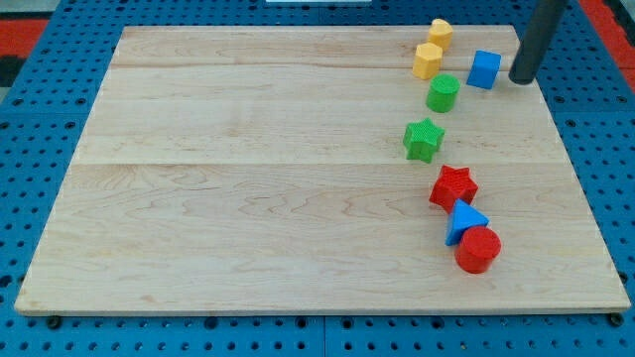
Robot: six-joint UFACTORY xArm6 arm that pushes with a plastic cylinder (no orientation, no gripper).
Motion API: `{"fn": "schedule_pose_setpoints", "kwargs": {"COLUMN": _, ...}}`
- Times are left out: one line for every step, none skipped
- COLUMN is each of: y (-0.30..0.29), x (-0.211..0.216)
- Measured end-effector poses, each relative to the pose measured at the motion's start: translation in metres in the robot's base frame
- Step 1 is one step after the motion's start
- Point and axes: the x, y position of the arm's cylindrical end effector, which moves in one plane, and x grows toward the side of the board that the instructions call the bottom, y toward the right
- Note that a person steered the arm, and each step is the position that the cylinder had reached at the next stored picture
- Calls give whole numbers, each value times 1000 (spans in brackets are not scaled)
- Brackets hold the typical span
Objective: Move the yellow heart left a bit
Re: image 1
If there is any yellow heart block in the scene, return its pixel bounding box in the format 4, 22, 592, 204
427, 19, 453, 52

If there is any light wooden board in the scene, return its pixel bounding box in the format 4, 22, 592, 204
15, 26, 630, 316

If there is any green star block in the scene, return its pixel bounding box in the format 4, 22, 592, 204
403, 118, 445, 164

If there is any red star block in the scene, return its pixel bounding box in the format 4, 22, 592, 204
429, 165, 479, 213

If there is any green cylinder block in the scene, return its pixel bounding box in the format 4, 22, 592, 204
426, 73, 460, 113

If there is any blue triangle block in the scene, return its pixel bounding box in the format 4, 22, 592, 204
444, 199, 490, 246

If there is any yellow hexagon block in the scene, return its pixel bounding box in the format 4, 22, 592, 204
412, 43, 444, 79

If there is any red cylinder block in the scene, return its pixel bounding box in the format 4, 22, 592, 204
454, 226, 502, 274

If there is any blue cube block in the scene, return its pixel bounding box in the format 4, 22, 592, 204
466, 50, 502, 89

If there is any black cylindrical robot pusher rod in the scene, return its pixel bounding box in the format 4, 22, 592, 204
508, 0, 568, 85

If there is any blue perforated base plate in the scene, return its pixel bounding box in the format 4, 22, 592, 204
1, 1, 634, 356

